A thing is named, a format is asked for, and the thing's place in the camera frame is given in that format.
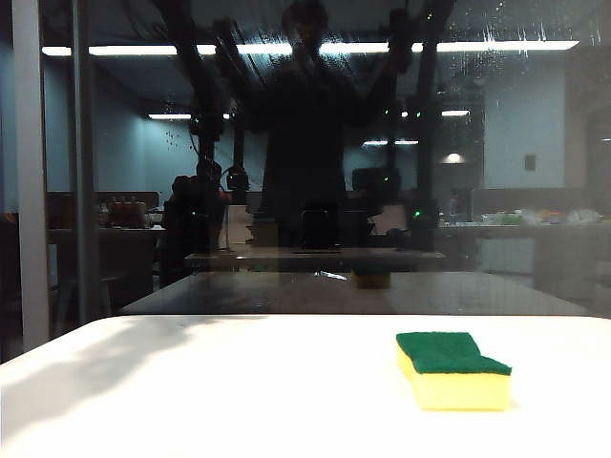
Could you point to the white vertical window frame post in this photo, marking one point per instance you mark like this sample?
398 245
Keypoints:
29 191

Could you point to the yellow sponge with green scourer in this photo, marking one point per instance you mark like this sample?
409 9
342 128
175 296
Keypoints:
453 389

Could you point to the large dark glass pane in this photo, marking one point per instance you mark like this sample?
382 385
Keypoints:
143 152

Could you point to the grey vertical metal pole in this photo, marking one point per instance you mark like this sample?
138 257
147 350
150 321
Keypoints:
85 191

